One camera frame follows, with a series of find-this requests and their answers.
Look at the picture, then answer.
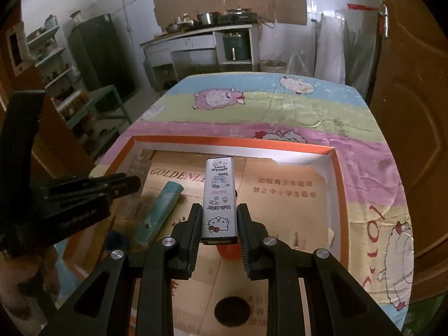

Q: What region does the teal lighter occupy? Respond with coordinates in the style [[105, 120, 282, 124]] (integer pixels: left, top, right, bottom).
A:
[[135, 181, 184, 247]]

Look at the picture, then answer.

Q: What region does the green metal table frame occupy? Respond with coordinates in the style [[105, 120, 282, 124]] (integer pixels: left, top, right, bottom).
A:
[[65, 85, 134, 144]]

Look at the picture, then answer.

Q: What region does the green kitchen appliance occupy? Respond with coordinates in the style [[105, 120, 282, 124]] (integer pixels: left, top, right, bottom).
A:
[[223, 32, 251, 62]]

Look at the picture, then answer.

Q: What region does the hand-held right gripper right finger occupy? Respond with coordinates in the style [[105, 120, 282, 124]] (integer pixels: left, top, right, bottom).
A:
[[236, 203, 403, 336]]

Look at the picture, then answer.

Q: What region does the person's left hand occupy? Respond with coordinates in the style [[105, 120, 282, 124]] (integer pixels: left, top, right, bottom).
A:
[[0, 243, 62, 319]]

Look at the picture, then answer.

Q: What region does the blue bottle cap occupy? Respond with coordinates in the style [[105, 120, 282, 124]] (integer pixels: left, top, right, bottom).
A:
[[106, 231, 127, 253]]

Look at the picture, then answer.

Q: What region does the white cartoon print lighter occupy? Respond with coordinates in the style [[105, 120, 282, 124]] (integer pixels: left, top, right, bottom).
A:
[[200, 156, 239, 246]]

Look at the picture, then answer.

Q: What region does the white storage shelf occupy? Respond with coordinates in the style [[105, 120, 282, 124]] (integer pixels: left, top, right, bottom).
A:
[[24, 16, 92, 141]]

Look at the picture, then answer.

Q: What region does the dark refrigerator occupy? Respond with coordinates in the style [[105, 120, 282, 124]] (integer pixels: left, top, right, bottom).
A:
[[68, 13, 137, 102]]

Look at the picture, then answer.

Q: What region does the black induction stove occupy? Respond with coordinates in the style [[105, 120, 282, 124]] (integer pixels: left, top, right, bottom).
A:
[[219, 12, 258, 24]]

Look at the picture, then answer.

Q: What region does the white plastic sheet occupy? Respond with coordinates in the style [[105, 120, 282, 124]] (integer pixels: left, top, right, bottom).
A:
[[313, 9, 382, 86]]

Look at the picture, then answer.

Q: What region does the clear printed lighter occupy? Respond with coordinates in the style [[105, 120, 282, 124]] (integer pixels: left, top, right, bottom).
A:
[[124, 154, 156, 218]]

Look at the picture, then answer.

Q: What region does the shallow cardboard box orange rim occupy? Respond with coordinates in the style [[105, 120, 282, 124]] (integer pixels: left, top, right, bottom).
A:
[[61, 134, 351, 336]]

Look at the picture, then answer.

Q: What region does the woven basket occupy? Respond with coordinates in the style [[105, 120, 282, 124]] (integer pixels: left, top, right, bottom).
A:
[[258, 59, 288, 74]]

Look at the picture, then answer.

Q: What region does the red bottle cap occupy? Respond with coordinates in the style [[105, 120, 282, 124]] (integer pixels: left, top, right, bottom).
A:
[[215, 243, 246, 261]]

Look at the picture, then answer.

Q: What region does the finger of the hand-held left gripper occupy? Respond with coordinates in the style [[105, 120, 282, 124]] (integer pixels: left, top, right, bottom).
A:
[[45, 176, 141, 200]]

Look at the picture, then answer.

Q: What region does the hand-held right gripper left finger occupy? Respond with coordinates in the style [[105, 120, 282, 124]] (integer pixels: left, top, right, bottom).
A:
[[42, 203, 204, 336]]

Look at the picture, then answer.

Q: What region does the black bottle cap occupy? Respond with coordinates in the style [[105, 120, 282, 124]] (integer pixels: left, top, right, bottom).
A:
[[214, 296, 252, 326]]

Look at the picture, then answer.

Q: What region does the red paper strip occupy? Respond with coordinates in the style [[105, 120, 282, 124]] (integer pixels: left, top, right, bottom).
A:
[[347, 3, 380, 14]]

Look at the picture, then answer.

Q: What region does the metal door handle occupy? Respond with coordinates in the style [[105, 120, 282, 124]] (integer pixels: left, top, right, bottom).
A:
[[379, 3, 390, 38]]

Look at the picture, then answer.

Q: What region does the brown wooden door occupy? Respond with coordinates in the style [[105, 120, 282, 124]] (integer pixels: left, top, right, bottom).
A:
[[367, 0, 448, 302]]

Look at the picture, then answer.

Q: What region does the white kitchen counter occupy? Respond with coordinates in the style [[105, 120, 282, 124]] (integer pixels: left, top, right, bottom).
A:
[[140, 24, 261, 88]]

